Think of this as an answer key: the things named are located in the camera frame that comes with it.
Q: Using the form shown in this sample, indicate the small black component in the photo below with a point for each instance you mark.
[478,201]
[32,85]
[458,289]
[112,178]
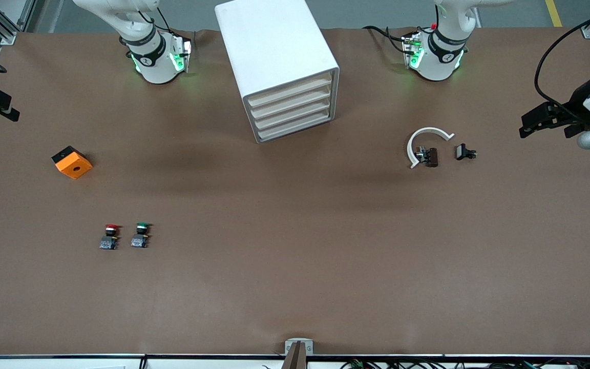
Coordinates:
[462,151]

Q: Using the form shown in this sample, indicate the dark brown small component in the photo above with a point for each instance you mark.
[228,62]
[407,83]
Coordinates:
[432,157]

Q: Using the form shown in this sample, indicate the green push button switch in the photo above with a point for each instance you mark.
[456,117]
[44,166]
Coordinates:
[140,241]

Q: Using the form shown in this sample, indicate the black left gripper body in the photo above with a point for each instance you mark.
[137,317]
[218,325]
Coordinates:
[577,103]

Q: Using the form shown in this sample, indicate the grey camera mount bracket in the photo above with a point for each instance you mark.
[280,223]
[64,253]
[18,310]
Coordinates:
[309,348]

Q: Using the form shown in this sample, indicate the white table edge rail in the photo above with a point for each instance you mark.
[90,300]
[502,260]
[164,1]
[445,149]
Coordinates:
[69,363]

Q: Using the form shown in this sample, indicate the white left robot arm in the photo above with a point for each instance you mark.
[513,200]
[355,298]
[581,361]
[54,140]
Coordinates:
[436,66]

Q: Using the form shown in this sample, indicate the white plastic tray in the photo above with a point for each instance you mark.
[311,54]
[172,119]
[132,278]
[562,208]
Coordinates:
[291,102]

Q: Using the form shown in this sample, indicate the red push button switch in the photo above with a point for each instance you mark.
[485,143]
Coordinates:
[108,243]

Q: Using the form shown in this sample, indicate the orange and black box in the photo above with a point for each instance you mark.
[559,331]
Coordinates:
[75,166]

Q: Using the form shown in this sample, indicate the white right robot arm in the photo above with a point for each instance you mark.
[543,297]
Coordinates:
[156,66]

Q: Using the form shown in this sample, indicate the white curved plastic part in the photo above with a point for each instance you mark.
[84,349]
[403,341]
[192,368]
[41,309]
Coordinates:
[412,143]

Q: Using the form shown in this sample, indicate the brown camera post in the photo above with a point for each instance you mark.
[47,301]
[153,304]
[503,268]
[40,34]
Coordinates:
[295,361]

